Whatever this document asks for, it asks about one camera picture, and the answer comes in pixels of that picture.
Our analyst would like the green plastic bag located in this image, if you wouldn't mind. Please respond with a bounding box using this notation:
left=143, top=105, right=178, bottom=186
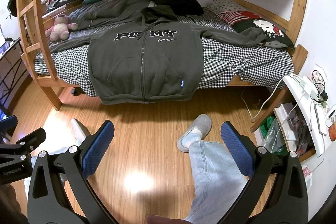
left=259, top=116, right=288, bottom=155

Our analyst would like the wooden bunk bed frame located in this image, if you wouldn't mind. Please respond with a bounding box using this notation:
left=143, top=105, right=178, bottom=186
left=17, top=0, right=307, bottom=110

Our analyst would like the dotted grey pillow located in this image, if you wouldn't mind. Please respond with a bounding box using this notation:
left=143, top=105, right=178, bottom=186
left=206, top=0, right=247, bottom=14

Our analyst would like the light blue jeans leg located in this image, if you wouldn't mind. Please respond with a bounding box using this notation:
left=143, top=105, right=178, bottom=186
left=185, top=140, right=247, bottom=223

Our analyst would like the grey slipper right foot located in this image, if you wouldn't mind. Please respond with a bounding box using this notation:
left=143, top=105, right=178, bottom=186
left=177, top=114, right=212, bottom=153

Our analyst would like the black fuzzy garment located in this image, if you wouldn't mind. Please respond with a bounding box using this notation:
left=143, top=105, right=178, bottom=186
left=151, top=0, right=204, bottom=16

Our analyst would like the red striped pillow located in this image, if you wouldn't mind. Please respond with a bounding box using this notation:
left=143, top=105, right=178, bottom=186
left=217, top=10, right=261, bottom=26

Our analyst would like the black white checkered bedsheet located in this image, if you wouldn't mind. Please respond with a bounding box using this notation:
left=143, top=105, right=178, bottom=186
left=49, top=16, right=294, bottom=98

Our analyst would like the white bedside shelf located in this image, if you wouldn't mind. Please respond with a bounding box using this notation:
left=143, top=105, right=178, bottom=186
left=251, top=74, right=332, bottom=162

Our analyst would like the hello kitty pillow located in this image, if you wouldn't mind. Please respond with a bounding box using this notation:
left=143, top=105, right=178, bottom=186
left=232, top=19, right=294, bottom=49

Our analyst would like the white charging cable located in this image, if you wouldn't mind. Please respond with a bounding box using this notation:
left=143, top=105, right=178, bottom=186
left=240, top=77, right=289, bottom=123

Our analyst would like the grey folded duvet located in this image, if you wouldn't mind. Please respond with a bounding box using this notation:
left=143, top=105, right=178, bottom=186
left=68, top=0, right=150, bottom=30

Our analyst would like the dark green zip hoodie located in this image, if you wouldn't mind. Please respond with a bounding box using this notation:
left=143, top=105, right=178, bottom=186
left=50, top=5, right=265, bottom=105

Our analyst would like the pink plush bear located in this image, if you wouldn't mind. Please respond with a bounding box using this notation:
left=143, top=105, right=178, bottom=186
left=45, top=14, right=78, bottom=42

